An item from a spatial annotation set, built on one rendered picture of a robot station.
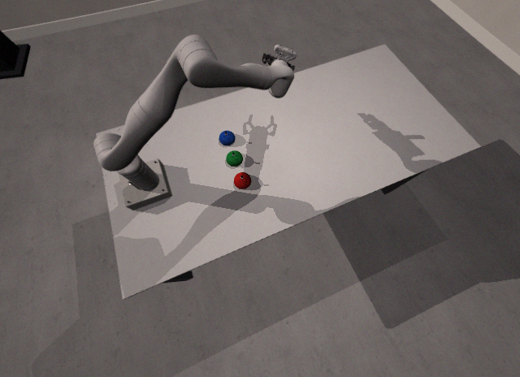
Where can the blue dome bell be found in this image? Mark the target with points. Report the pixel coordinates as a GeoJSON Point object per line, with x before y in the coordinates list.
{"type": "Point", "coordinates": [227, 138]}

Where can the red dome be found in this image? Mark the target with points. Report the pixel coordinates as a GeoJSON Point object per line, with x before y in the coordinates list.
{"type": "Point", "coordinates": [242, 180]}

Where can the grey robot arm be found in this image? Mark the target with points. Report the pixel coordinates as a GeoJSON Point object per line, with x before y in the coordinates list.
{"type": "Point", "coordinates": [157, 104]}

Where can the green dome bell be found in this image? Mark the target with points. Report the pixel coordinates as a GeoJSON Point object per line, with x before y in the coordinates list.
{"type": "Point", "coordinates": [234, 160]}

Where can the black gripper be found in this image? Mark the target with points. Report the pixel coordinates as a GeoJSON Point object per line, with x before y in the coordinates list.
{"type": "Point", "coordinates": [265, 59]}

